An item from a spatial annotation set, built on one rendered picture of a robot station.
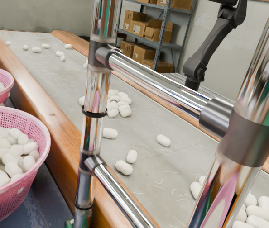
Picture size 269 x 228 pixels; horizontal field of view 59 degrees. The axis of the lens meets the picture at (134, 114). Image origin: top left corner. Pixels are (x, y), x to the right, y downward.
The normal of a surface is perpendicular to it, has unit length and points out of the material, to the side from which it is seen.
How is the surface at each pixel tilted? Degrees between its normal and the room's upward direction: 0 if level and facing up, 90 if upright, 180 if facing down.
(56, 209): 0
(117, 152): 0
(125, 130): 0
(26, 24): 89
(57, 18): 90
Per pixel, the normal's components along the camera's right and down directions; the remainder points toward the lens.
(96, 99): 0.15, 0.46
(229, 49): -0.83, 0.11
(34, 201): 0.17, -0.88
